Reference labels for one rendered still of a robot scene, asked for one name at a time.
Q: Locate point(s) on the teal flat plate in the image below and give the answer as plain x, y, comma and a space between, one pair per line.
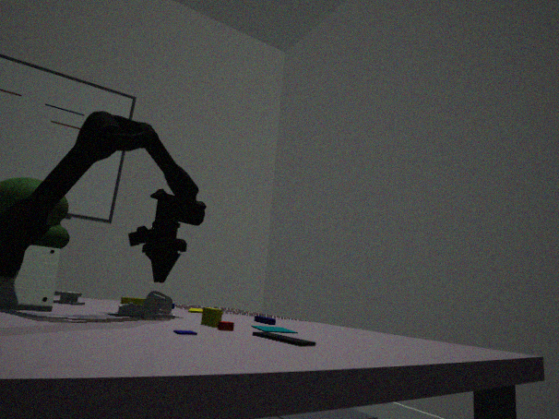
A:
273, 329

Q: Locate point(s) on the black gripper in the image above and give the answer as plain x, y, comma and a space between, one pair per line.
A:
164, 254

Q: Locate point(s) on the yellow rectangular block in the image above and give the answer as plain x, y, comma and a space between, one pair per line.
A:
211, 316

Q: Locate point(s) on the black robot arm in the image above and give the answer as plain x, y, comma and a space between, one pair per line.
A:
101, 135

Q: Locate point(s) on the yellow rectangular bar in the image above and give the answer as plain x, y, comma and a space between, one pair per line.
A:
135, 301

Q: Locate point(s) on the small red block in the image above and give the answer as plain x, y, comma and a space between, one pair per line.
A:
225, 325

